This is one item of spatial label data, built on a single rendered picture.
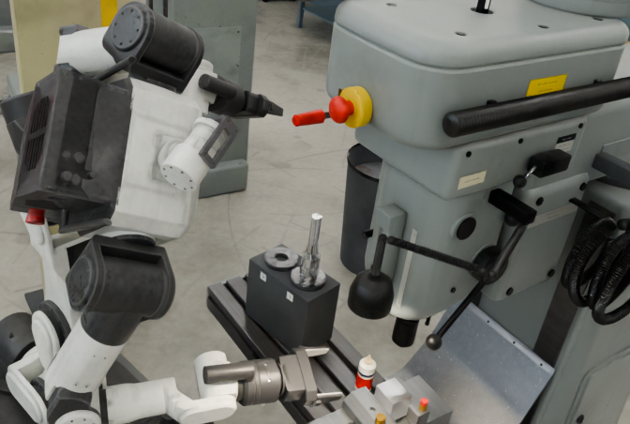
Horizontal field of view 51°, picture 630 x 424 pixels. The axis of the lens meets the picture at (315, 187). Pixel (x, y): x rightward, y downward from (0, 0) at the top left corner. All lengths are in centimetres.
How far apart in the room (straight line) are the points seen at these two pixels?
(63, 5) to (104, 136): 151
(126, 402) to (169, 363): 169
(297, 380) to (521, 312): 59
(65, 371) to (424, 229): 65
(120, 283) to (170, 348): 199
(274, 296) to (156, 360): 138
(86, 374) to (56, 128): 42
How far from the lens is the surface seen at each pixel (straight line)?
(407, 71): 89
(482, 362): 175
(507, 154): 108
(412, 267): 117
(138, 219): 111
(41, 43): 260
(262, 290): 173
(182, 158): 104
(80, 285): 109
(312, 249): 160
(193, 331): 314
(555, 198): 128
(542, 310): 163
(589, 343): 164
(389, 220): 112
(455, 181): 101
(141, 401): 132
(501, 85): 97
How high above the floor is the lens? 213
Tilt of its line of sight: 30 degrees down
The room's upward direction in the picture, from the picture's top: 8 degrees clockwise
